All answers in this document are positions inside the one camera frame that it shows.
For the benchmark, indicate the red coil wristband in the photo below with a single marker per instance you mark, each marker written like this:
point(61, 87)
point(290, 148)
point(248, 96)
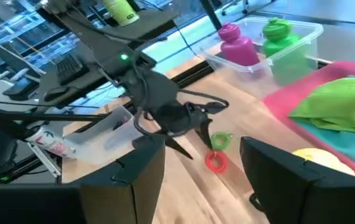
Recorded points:
point(208, 163)

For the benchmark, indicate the green coil wristband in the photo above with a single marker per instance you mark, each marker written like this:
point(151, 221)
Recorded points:
point(213, 143)

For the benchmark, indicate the pink plastic bin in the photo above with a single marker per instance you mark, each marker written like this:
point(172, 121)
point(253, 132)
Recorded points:
point(280, 102)

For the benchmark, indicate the large clear plastic bin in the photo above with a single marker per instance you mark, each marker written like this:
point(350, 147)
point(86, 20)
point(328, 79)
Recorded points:
point(302, 65)

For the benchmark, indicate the green sports bottle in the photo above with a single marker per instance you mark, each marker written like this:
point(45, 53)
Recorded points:
point(278, 37)

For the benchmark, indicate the green cylindrical canister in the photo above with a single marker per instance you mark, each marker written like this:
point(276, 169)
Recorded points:
point(120, 11)

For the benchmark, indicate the black keyboard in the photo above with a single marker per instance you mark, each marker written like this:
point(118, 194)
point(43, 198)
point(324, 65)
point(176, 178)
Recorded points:
point(70, 65)

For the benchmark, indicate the green cloth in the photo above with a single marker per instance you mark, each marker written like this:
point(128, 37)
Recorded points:
point(342, 105)

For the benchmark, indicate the large glass window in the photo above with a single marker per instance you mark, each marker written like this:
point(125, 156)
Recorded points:
point(6, 34)

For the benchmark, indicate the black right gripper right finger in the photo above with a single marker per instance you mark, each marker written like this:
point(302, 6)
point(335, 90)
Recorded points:
point(305, 199)

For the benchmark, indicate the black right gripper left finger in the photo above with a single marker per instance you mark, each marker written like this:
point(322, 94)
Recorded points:
point(40, 205)

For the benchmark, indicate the yellow sports bottle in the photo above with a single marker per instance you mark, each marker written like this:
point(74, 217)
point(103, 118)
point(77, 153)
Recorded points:
point(320, 158)

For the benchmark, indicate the black metal rig frame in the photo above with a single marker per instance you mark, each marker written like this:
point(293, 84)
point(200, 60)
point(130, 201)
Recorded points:
point(210, 14)

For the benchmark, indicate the teal cloth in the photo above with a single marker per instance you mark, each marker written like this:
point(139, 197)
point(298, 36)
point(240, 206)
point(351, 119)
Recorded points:
point(345, 146)

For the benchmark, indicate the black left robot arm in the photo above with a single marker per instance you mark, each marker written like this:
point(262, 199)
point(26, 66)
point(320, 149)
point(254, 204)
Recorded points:
point(102, 46)

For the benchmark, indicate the purple sports bottle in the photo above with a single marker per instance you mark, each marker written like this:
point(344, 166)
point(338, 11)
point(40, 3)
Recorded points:
point(238, 49)

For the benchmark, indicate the silver frame bracket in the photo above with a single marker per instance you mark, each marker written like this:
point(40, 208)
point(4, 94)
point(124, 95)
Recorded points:
point(45, 161)

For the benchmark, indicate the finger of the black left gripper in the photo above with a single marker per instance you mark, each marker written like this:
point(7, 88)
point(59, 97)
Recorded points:
point(207, 133)
point(179, 147)

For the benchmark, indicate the small clear plastic container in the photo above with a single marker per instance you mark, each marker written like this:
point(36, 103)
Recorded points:
point(102, 140)

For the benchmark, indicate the white beverage can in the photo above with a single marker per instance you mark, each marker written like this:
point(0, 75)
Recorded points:
point(53, 144)

